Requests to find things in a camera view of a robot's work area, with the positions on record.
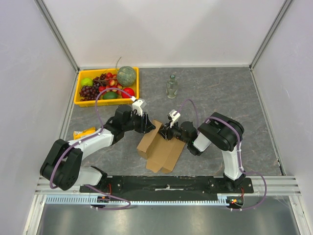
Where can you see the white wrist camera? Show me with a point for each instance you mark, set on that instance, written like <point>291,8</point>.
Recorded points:
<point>173,117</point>
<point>138,105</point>

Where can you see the red tomato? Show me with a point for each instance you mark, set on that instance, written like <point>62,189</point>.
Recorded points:
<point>127,93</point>

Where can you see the clear glass bottle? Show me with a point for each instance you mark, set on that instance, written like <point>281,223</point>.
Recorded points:
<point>172,86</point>

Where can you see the yellow plastic bin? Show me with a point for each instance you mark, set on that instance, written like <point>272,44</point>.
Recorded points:
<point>79,100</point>

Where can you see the dark purple grape bunch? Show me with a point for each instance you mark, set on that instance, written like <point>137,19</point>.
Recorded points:
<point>88,93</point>

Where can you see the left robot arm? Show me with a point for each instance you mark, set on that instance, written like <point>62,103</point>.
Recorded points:
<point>62,166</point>

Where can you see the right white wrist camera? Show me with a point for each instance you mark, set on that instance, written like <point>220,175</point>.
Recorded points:
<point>173,117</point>

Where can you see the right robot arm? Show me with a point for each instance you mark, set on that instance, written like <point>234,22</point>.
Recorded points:
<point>219,130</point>

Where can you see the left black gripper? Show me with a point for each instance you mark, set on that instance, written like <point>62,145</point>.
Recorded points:
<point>146,126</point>

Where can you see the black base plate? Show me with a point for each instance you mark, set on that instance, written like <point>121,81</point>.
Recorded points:
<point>169,188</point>

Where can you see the yellow snack packet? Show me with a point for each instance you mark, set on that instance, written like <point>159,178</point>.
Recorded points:
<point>81,134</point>

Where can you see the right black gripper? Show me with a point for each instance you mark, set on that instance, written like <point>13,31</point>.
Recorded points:
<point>167,132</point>

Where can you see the green netted melon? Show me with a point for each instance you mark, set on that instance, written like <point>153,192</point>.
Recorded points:
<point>126,76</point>

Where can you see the brown cardboard box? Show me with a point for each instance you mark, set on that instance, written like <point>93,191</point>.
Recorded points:
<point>160,154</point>

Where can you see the green avocado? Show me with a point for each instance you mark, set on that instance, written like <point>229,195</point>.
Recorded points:
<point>110,95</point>

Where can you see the green apple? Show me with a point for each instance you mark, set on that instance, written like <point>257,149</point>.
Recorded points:
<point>86,82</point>

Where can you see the red cherry bunch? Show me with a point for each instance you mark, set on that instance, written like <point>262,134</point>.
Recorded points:
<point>107,80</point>

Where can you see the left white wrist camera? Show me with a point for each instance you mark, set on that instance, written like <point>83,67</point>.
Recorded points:
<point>138,105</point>

